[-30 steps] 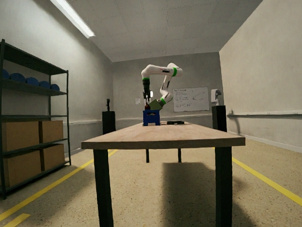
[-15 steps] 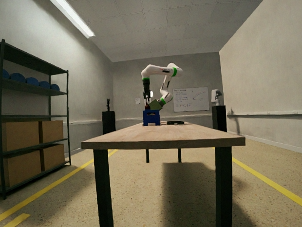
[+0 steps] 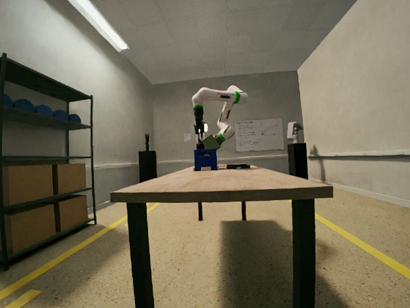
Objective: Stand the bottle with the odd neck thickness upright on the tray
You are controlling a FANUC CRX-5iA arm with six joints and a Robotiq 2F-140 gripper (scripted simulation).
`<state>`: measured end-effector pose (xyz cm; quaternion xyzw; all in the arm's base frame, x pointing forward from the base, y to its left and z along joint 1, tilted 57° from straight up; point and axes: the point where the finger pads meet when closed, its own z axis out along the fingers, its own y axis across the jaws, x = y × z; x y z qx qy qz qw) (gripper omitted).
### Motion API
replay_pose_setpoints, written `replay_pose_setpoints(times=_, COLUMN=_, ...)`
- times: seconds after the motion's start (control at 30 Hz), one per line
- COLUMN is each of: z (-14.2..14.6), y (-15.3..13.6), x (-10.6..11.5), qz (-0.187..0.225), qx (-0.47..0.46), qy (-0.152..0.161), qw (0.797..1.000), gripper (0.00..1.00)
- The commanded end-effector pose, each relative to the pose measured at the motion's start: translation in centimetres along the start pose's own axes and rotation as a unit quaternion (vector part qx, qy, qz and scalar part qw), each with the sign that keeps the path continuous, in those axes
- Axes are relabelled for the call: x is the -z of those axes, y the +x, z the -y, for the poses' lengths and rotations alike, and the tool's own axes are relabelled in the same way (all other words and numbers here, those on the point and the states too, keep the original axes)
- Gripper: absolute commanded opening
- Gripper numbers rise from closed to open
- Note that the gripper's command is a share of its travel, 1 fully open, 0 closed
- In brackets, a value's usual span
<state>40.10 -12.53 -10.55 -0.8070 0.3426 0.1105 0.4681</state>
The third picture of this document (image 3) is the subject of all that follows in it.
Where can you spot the brown glass bottle with blue band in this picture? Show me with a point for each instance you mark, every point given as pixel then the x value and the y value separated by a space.
pixel 199 145

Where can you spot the blue plastic crate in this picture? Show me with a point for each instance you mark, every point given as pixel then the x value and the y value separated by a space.
pixel 205 161

